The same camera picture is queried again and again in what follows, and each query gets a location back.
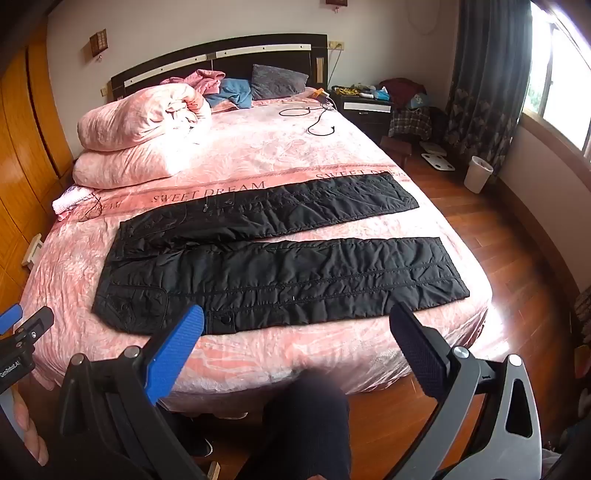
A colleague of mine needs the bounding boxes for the dark nightstand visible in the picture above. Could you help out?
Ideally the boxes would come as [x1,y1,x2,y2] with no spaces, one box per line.
[329,85,393,134]

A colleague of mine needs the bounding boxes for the pink crumpled garment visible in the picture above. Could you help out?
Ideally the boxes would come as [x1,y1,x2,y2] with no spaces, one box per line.
[159,69,227,95]

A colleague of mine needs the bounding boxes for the plaid cloth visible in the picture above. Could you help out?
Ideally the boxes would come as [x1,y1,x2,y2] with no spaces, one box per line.
[389,108,432,139]

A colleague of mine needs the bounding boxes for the eyeglasses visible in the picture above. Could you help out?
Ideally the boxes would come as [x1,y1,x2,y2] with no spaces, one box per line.
[76,196,105,222]

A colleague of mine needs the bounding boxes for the window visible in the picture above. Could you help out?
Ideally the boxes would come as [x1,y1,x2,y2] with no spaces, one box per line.
[522,0,591,162]

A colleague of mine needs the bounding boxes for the wooden wardrobe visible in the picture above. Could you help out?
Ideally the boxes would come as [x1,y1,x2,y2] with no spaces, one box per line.
[0,44,77,315]

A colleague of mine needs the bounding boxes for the black cable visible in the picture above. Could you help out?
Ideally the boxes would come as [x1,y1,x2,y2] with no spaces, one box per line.
[278,104,335,137]

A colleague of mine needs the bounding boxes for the folded pink duvet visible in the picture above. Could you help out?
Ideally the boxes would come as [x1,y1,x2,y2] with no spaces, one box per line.
[74,84,213,190]

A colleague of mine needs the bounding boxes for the bed with pink printed sheet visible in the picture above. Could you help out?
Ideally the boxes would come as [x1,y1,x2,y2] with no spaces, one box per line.
[23,88,492,418]

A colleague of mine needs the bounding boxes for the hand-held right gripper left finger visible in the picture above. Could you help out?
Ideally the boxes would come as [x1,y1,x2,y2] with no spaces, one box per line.
[58,305,206,439]

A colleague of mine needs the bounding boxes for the small wooden stool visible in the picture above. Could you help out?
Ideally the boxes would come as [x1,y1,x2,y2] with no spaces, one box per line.
[381,136,414,158]

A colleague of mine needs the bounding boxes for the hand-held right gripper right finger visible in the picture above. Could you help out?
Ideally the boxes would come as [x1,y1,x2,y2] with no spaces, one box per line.
[389,302,543,480]

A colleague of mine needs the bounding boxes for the person's left hand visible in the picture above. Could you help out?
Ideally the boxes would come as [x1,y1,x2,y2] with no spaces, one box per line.
[11,390,49,467]

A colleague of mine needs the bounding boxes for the small white stool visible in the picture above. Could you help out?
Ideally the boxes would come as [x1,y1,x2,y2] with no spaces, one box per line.
[21,234,44,266]

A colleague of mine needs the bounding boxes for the blue crumpled garment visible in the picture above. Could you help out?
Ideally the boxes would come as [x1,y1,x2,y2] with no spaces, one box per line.
[205,78,254,109]

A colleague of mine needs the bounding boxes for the dark patterned curtain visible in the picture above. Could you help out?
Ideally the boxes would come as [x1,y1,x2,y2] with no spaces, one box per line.
[443,0,536,171]

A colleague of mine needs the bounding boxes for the maroon garment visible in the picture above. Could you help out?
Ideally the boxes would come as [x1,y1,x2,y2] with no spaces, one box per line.
[379,78,426,100]

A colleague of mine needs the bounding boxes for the white bathroom scale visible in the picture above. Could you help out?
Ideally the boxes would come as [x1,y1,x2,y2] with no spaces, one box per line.
[422,152,455,174]

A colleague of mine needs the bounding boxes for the grey pillow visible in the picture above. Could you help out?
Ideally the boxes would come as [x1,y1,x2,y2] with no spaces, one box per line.
[250,64,309,101]

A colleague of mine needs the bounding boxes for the black quilted pants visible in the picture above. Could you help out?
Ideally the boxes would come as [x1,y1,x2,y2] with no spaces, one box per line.
[91,172,471,335]

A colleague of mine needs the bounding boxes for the white trash bin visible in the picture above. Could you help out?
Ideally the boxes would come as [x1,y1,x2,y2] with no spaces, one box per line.
[464,156,494,193]

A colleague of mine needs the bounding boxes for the folded white pink cloth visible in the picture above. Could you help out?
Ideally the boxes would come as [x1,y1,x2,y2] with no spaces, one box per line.
[52,185,93,215]

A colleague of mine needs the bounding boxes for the dark shoe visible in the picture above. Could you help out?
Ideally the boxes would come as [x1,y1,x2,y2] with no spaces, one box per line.
[182,415,214,457]

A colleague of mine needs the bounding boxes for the dark wooden headboard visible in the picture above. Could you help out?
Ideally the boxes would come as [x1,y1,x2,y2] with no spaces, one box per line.
[108,34,329,100]

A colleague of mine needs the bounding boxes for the person's leg in dark trousers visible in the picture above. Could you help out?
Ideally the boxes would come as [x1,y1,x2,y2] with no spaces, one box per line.
[240,374,352,480]

